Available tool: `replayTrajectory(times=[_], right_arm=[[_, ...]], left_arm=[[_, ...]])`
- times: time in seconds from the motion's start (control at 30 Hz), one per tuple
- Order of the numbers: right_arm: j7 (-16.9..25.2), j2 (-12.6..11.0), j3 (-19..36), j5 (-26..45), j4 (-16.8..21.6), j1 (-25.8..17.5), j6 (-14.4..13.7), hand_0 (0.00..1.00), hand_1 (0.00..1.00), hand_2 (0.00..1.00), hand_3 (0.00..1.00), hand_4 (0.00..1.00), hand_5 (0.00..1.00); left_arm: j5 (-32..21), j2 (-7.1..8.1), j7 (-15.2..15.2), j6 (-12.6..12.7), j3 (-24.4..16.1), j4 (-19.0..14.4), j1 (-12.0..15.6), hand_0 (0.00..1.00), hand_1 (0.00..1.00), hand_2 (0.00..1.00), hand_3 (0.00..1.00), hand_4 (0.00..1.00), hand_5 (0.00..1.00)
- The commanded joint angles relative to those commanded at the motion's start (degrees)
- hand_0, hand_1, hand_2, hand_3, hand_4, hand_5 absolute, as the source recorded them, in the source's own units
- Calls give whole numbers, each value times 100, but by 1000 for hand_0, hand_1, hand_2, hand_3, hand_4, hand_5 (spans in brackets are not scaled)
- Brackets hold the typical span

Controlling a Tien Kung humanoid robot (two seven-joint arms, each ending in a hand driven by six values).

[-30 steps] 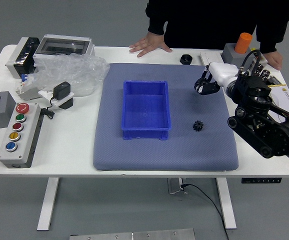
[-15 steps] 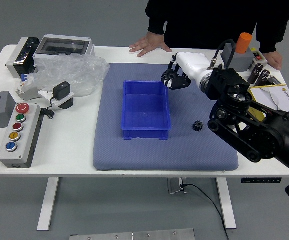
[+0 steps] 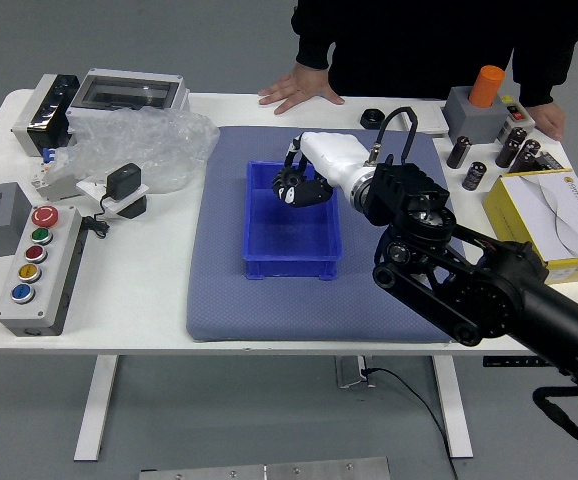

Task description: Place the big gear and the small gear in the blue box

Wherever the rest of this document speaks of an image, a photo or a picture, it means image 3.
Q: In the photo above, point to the blue plastic box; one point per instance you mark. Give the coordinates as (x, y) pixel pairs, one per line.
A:
(291, 235)

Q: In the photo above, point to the grey-blue mat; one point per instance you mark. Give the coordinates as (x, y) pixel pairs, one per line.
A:
(279, 310)

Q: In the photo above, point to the white switch box red button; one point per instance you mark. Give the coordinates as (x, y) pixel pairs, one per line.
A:
(518, 116)

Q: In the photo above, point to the big black gear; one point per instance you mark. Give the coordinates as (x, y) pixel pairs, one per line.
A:
(286, 180)

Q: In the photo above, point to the white table leg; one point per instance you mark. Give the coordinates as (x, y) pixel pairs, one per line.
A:
(454, 410)
(96, 410)

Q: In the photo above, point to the orange cylinder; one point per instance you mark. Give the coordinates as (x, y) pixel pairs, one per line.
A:
(486, 85)

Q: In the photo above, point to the person's right hand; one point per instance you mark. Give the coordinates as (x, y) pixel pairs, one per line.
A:
(299, 87)

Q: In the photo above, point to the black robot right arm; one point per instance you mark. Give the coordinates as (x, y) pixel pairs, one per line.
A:
(469, 300)

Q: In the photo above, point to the white socket plate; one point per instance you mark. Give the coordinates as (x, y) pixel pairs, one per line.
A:
(119, 204)

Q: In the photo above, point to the grey block holder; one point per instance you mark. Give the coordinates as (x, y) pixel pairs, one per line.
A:
(469, 122)

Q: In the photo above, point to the white circuit breaker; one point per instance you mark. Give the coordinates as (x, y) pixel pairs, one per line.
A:
(51, 182)

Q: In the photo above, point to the black power adapter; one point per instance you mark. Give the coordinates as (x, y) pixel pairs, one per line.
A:
(124, 179)

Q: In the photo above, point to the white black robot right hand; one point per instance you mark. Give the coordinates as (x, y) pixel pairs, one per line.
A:
(334, 155)

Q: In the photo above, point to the white wall switch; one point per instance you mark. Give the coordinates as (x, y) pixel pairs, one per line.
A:
(429, 120)

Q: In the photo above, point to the black hex nut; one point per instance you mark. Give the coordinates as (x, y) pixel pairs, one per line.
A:
(372, 119)

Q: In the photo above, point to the person's left hand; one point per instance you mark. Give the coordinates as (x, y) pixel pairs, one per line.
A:
(550, 117)

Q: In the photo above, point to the grey box black panel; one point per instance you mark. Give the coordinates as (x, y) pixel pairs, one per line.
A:
(44, 115)

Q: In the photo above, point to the grey under-table power box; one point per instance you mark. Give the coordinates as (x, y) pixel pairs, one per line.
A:
(349, 372)

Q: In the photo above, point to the grey distribution box clear lid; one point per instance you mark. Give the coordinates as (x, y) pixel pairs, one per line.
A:
(124, 92)

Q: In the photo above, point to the dark cylindrical capacitor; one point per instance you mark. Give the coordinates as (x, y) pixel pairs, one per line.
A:
(511, 145)
(459, 152)
(528, 155)
(474, 176)

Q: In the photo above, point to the clear plastic bag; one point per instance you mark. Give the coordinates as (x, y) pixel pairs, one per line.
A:
(139, 135)

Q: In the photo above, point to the small black module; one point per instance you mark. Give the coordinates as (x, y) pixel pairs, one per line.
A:
(549, 161)

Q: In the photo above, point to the silver metal plate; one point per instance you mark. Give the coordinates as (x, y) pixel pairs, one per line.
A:
(269, 471)

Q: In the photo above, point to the grey push-button control box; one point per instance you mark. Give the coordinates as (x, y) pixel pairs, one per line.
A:
(24, 300)

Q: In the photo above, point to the person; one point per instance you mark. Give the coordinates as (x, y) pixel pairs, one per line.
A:
(419, 40)

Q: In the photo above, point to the yellow white cardboard box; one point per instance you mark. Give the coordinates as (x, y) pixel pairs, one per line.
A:
(534, 220)

